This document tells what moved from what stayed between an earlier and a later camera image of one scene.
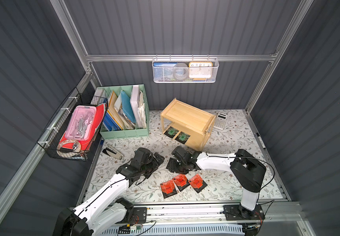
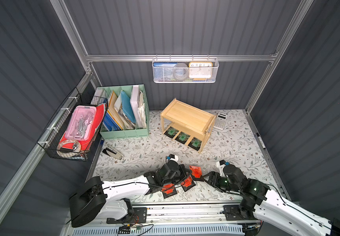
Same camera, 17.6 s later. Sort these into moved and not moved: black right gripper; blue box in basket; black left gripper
Moved: black left gripper; black right gripper
Not moved: blue box in basket
